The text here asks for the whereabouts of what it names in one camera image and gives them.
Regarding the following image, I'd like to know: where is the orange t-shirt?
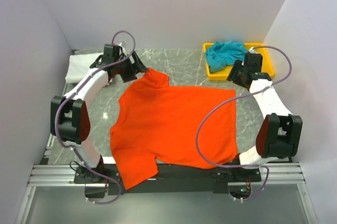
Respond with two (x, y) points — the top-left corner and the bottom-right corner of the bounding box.
(110, 69), (237, 189)

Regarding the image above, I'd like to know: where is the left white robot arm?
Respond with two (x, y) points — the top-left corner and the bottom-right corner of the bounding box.
(51, 44), (148, 183)

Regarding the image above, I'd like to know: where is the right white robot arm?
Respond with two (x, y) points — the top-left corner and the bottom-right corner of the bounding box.
(227, 52), (303, 181)

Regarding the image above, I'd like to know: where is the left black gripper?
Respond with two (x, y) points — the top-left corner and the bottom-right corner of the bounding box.
(115, 51), (149, 83)

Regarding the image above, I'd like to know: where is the teal t-shirt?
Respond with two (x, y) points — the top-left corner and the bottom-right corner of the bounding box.
(205, 42), (248, 73)

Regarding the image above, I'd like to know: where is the folded white t-shirt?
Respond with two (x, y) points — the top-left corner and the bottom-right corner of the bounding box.
(65, 53), (101, 84)

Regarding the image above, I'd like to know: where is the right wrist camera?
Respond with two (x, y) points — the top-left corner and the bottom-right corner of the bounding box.
(248, 47), (256, 53)

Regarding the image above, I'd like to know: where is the aluminium frame rail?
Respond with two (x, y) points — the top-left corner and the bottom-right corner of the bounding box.
(27, 163), (306, 187)

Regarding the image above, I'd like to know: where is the black base beam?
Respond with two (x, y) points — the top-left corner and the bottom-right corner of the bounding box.
(74, 164), (262, 196)

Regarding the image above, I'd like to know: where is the yellow plastic tray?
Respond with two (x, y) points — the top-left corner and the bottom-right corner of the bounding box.
(205, 43), (275, 81)

